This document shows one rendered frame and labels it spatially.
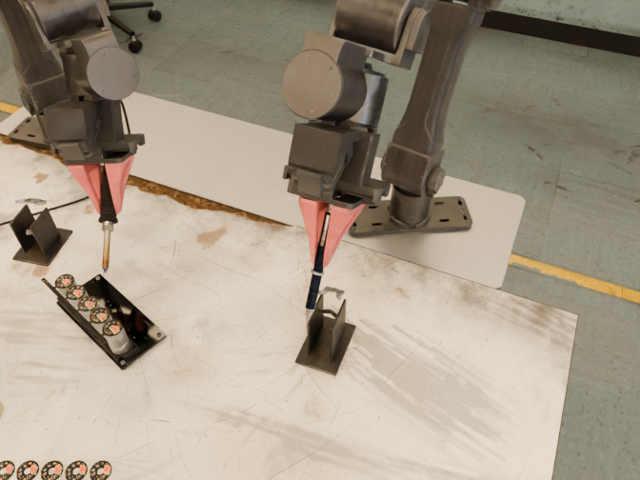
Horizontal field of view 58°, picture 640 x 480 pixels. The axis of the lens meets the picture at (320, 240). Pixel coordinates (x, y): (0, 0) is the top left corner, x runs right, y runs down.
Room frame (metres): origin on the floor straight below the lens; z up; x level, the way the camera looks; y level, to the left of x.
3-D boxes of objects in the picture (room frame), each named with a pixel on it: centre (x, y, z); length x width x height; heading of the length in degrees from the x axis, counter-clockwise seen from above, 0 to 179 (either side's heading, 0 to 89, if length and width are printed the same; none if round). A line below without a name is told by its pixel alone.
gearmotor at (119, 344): (0.42, 0.26, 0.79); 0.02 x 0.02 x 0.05
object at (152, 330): (0.47, 0.29, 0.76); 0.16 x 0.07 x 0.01; 48
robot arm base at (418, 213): (0.67, -0.14, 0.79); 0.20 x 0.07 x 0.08; 95
